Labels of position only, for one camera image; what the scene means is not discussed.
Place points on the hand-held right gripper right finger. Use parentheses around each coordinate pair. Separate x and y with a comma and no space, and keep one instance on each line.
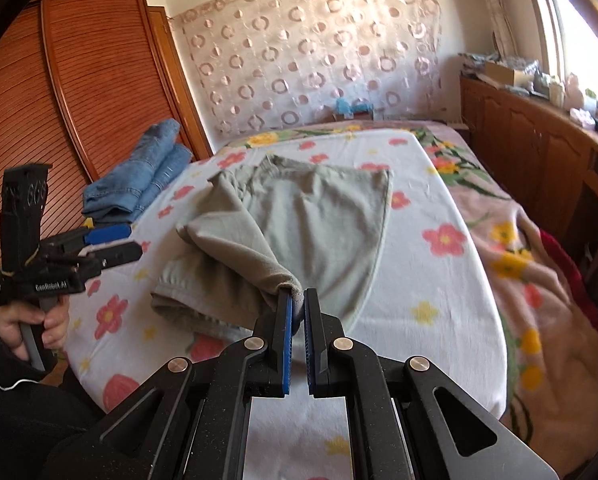
(313,350)

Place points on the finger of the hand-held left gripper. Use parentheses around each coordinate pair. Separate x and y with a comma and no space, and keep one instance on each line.
(110,233)
(121,254)

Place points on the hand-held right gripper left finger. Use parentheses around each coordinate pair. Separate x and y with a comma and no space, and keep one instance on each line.
(287,345)

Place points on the grey-green pants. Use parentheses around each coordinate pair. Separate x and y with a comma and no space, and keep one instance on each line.
(304,220)

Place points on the person's left forearm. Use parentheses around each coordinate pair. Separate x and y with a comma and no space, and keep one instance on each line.
(24,420)

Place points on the person's left hand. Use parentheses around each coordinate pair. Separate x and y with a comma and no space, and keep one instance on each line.
(9,327)

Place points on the folded blue jeans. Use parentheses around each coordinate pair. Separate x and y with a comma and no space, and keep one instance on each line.
(134,180)

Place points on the wooden slatted wardrobe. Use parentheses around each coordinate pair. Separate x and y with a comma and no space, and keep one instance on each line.
(79,100)

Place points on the white floral bed sheet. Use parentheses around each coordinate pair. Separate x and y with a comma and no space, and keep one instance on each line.
(429,280)

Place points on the pink floral blanket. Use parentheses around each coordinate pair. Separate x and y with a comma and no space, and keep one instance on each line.
(539,310)

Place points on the blue plastic bag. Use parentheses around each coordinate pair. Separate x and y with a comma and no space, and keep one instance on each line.
(353,108)

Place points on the circle patterned sheer curtain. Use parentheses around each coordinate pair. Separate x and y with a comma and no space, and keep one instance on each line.
(304,50)

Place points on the wooden cabinet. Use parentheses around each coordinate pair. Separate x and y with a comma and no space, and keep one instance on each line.
(524,150)

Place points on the cardboard box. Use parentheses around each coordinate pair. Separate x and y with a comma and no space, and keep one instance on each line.
(509,76)

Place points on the white jar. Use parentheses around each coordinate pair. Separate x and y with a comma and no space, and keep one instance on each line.
(557,93)

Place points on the white jug on counter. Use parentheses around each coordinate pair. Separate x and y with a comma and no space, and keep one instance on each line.
(578,91)

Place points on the beige window curtain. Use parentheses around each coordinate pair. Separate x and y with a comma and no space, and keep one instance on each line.
(494,5)

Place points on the window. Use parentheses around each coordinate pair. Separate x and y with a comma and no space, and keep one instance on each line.
(574,25)

